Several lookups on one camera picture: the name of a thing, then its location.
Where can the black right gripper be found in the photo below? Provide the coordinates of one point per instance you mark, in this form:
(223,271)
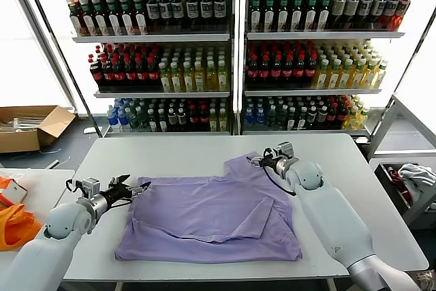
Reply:
(269,164)

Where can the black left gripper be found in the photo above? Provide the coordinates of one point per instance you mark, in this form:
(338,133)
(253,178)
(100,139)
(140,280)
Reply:
(117,195)

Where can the purple printed t-shirt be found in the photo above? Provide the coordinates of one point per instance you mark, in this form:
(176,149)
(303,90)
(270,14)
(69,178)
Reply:
(204,209)

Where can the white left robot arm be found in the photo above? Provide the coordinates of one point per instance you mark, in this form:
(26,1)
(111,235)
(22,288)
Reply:
(51,223)

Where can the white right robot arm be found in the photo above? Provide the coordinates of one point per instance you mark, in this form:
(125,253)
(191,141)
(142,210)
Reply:
(323,209)

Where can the grey clothes bin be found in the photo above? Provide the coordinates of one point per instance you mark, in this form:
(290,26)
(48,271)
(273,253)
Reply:
(390,188)

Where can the blue drink bottle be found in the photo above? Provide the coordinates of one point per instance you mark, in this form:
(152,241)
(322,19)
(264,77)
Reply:
(250,116)
(260,116)
(111,120)
(122,121)

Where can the dark drink bottle white cap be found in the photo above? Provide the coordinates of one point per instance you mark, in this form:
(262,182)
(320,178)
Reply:
(172,119)
(322,116)
(311,116)
(152,121)
(181,119)
(291,118)
(281,116)
(301,118)
(271,116)
(162,121)

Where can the yellow green drink bottle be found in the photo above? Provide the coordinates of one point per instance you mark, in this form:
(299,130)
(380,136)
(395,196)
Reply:
(222,120)
(213,120)

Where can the dark green bottle white cap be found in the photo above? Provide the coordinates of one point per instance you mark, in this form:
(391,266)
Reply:
(141,119)
(133,120)

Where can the cola bottle red cap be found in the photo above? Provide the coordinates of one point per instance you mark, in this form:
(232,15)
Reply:
(332,114)
(96,75)
(107,74)
(341,114)
(299,69)
(287,69)
(264,69)
(152,73)
(119,74)
(141,73)
(193,117)
(130,73)
(276,69)
(252,69)
(203,117)
(310,69)

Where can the grey metal strip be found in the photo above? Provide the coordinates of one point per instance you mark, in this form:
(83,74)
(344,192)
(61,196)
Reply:
(52,163)

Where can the yellow juice bottle green label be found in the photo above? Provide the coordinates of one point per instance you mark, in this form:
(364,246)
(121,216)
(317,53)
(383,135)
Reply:
(345,76)
(369,76)
(334,76)
(380,76)
(363,117)
(352,118)
(322,76)
(187,80)
(199,80)
(222,79)
(176,80)
(165,80)
(357,76)
(210,80)

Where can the small orange white box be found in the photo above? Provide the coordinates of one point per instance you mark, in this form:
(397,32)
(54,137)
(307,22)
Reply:
(15,190)

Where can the open cardboard box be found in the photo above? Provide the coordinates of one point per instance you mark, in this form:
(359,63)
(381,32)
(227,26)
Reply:
(20,139)

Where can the clear plastic packets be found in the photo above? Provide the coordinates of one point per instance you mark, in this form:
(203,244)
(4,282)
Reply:
(24,122)

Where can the orange cloth bag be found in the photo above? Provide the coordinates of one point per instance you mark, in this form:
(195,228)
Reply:
(13,229)

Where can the black diagonal pole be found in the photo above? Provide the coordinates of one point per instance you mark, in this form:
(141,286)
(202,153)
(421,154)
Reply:
(378,122)
(61,51)

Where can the red garment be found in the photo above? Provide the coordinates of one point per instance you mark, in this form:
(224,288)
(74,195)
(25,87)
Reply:
(396,176)

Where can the steel shelf rack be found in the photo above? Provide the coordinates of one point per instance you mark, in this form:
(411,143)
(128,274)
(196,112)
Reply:
(152,37)
(323,35)

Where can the dark tea bottle green neck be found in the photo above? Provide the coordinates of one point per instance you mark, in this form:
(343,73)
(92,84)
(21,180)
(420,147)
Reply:
(127,22)
(140,21)
(323,15)
(282,15)
(101,22)
(114,22)
(310,15)
(269,15)
(255,15)
(297,15)
(89,22)

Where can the dark bottle blue white label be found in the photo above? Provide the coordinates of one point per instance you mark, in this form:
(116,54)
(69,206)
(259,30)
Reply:
(377,8)
(165,12)
(191,10)
(153,12)
(205,10)
(176,12)
(219,10)
(364,8)

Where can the white crumpled garment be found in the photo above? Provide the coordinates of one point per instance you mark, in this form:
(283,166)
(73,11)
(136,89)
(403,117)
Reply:
(415,178)

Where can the dark bottle grey label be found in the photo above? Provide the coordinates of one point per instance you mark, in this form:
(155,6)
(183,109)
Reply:
(337,10)
(351,8)

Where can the red tea bottle white label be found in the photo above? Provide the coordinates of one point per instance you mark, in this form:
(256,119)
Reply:
(76,20)

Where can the grey metal beam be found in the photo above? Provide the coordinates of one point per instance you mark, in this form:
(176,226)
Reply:
(42,34)

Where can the beige sneaker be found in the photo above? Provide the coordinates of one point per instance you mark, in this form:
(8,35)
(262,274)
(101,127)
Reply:
(427,280)

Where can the red drink bottle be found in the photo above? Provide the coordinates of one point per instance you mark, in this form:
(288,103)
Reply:
(403,8)

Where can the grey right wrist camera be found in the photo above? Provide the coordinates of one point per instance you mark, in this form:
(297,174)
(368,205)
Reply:
(285,150)

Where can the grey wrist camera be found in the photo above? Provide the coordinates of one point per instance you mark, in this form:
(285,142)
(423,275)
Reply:
(89,187)
(285,150)

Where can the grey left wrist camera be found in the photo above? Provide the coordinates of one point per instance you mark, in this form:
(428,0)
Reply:
(89,187)

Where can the grey metal rack frame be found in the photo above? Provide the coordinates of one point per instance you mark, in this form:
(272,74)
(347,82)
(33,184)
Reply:
(383,123)

